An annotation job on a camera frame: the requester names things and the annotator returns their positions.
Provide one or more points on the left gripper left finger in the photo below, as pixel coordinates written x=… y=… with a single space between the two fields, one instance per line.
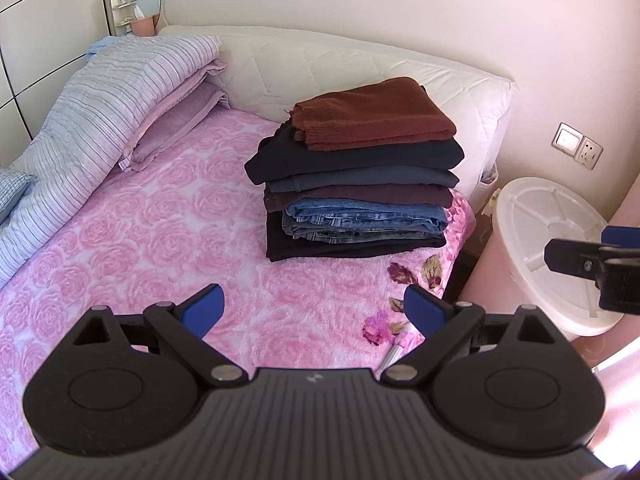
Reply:
x=180 y=330

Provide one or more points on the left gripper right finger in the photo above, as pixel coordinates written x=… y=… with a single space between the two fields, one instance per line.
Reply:
x=446 y=329

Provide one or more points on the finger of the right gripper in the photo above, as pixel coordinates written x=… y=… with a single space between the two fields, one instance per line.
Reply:
x=582 y=259
x=621 y=236

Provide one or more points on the brown knitted vest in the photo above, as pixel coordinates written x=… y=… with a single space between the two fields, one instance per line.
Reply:
x=394 y=111

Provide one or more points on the stack of folded dark clothes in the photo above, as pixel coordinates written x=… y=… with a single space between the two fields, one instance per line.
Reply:
x=359 y=203

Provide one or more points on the pink curtain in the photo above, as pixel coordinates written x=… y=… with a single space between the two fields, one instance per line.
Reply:
x=614 y=357

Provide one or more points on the pink rose bed blanket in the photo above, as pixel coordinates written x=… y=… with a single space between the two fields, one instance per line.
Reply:
x=190 y=219

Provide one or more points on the grey checked pillow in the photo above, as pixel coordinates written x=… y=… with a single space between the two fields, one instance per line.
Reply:
x=13 y=185

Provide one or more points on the folded pink pillowcases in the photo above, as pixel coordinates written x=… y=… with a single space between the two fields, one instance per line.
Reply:
x=174 y=117

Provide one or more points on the striped white duvet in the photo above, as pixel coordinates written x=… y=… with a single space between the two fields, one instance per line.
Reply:
x=84 y=135

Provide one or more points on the white padded headboard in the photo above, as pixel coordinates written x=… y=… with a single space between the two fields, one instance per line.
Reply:
x=270 y=69

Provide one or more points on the white wardrobe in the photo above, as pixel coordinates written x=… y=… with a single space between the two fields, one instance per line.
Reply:
x=43 y=42

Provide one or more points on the wall socket beside bed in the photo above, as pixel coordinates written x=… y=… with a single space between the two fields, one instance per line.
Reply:
x=588 y=153

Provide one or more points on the wall switch beside bed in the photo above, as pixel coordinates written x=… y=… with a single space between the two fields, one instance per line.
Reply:
x=567 y=139

